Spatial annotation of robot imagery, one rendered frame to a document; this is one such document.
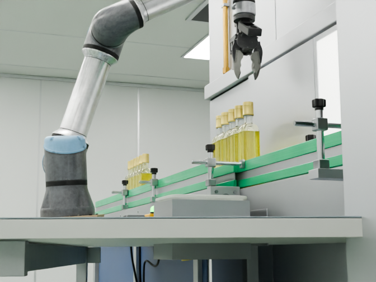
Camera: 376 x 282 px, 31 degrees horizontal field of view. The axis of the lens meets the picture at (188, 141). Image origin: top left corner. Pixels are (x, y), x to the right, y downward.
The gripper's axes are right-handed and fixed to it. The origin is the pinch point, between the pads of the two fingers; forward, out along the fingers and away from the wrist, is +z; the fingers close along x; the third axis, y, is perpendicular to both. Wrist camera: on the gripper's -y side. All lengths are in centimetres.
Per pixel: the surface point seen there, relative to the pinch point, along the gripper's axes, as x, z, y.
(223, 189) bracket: 10.9, 37.7, -7.8
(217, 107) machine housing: -9, -3, 65
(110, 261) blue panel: 26, 60, 132
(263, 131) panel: -10.4, 15.3, 14.9
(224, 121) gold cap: 3.0, 12.2, 15.8
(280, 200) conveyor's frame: 3, 43, -34
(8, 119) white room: 88, -94, 585
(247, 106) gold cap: 0.7, 10.7, -1.5
